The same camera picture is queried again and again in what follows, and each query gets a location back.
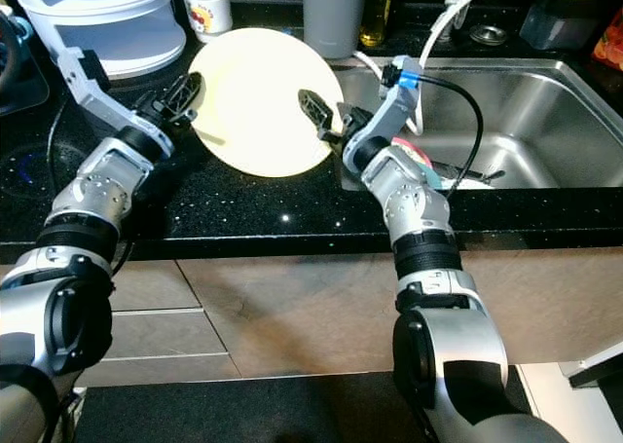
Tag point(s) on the pale yellow plate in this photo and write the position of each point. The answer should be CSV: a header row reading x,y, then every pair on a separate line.
x,y
253,102

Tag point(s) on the black sponge holder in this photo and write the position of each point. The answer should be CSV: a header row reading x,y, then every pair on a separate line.
x,y
560,19

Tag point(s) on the grey water filter canister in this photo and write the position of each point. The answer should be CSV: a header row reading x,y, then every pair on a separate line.
x,y
336,15

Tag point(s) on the pink rimmed floral plate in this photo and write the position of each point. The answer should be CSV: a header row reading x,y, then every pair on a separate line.
x,y
409,151

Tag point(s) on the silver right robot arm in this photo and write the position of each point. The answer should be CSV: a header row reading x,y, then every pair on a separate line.
x,y
438,287

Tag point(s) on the stainless steel sink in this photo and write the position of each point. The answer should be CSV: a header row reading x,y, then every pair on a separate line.
x,y
555,112

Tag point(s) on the orange dish soap bottle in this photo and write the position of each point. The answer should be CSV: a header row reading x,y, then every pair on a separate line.
x,y
610,46

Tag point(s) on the round chrome hole cover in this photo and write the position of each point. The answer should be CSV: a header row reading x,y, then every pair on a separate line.
x,y
488,35

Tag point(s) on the white tiered storage container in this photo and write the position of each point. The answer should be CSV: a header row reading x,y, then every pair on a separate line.
x,y
117,24

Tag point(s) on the beige cabinet door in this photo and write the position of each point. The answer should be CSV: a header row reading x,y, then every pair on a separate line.
x,y
555,302
292,312

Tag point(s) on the black floor mat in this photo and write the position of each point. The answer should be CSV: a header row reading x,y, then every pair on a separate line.
x,y
253,409

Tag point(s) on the yellow oil bottle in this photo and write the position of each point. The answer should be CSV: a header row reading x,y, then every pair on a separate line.
x,y
377,10

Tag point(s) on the small white printed cup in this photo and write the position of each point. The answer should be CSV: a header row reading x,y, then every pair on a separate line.
x,y
207,13

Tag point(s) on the light blue floral plate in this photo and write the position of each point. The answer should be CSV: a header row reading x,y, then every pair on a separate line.
x,y
433,173

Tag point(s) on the beige drawer front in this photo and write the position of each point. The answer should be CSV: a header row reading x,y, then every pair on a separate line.
x,y
165,370
165,334
156,285

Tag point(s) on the chrome sink faucet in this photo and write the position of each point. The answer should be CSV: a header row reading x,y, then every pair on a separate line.
x,y
455,0

